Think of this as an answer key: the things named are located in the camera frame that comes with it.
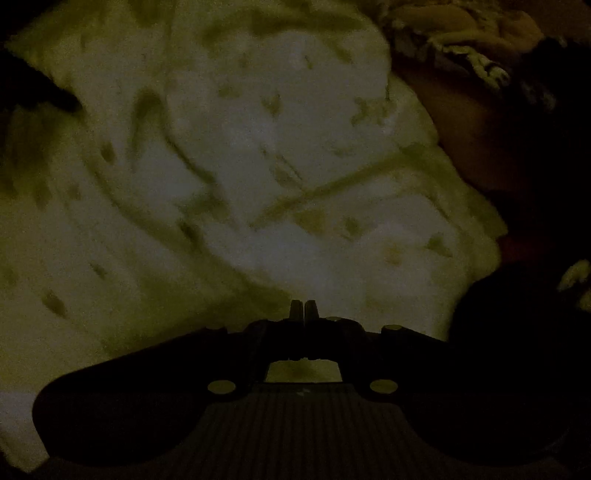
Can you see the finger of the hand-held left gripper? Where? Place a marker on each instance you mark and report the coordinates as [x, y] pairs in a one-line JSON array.
[[41, 94]]

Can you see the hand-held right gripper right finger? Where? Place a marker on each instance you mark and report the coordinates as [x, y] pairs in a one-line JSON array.
[[311, 310]]

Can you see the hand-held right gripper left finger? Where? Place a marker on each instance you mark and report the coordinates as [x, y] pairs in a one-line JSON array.
[[297, 310]]

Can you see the white printed small garment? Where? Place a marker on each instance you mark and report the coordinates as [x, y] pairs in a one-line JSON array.
[[323, 258]]

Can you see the white printed bedsheet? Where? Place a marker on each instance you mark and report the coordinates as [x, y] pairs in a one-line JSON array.
[[69, 230]]

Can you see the brown cloth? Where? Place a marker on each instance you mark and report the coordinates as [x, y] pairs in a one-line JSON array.
[[471, 129]]

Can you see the white cloth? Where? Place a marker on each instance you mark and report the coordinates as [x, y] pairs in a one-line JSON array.
[[576, 279]]

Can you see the patterned fringed blanket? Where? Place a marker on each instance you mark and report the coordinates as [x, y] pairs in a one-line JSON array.
[[461, 50]]

